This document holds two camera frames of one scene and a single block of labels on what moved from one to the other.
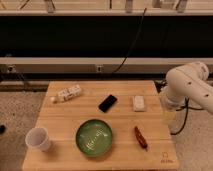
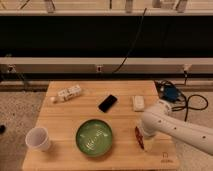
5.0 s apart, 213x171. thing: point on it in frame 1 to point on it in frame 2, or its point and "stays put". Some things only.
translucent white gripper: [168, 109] to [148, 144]
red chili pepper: [140, 138] stays put
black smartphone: [107, 104] stays put
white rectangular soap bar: [139, 103] stays put
